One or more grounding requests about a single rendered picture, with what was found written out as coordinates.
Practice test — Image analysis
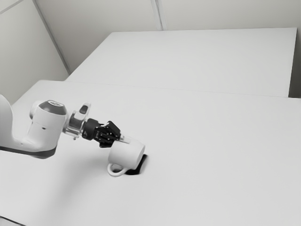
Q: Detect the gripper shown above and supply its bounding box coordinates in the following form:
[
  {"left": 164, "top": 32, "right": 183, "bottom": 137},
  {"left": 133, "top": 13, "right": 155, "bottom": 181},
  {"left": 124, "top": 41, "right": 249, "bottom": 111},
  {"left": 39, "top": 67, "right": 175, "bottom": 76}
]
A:
[{"left": 82, "top": 118, "right": 132, "bottom": 149}]

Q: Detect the white mug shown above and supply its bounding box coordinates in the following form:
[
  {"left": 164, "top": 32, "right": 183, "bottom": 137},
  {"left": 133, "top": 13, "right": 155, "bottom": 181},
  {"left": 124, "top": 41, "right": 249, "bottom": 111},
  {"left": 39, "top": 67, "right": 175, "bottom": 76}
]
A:
[{"left": 107, "top": 138, "right": 146, "bottom": 178}]

